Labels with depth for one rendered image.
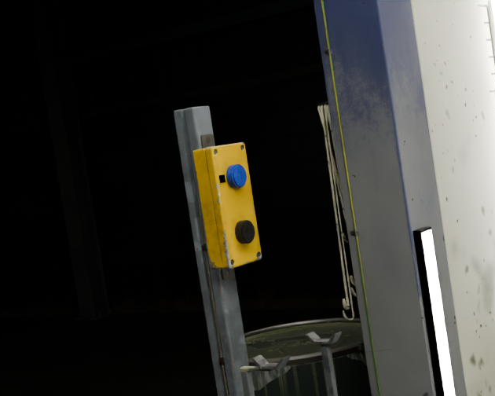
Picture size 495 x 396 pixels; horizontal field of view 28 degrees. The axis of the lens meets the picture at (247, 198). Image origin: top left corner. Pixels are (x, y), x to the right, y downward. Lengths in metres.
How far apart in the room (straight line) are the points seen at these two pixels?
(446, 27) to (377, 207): 0.57
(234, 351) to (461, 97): 1.03
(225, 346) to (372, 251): 0.52
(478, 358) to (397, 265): 0.41
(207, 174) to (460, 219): 0.87
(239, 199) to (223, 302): 0.23
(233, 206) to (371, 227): 0.50
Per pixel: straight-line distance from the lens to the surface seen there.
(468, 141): 2.78
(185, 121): 2.14
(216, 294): 2.14
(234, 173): 2.07
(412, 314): 2.47
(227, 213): 2.07
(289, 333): 3.53
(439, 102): 2.65
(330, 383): 2.19
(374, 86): 2.44
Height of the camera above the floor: 1.54
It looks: 3 degrees down
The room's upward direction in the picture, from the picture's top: 9 degrees counter-clockwise
